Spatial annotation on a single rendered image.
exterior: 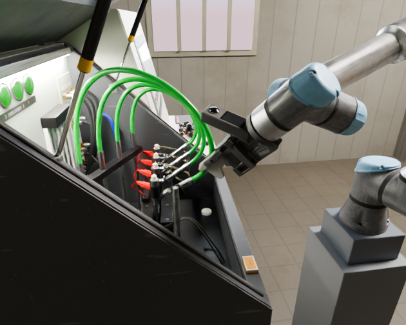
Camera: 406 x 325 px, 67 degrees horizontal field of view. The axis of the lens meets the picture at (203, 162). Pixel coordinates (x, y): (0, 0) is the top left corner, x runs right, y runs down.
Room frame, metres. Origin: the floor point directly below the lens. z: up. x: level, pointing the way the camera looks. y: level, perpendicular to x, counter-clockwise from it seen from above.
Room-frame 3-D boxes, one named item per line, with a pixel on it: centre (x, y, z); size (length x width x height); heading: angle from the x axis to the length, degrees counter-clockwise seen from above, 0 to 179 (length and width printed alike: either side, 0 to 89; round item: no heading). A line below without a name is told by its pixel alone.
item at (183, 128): (1.54, 0.07, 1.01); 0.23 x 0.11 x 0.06; 6
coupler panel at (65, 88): (1.00, 0.43, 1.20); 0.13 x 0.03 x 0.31; 6
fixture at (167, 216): (0.91, 0.15, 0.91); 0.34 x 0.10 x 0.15; 6
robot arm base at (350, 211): (0.86, -0.54, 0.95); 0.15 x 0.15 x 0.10
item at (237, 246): (0.82, -0.09, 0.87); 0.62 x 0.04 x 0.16; 6
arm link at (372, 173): (0.86, -0.55, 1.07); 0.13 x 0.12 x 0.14; 25
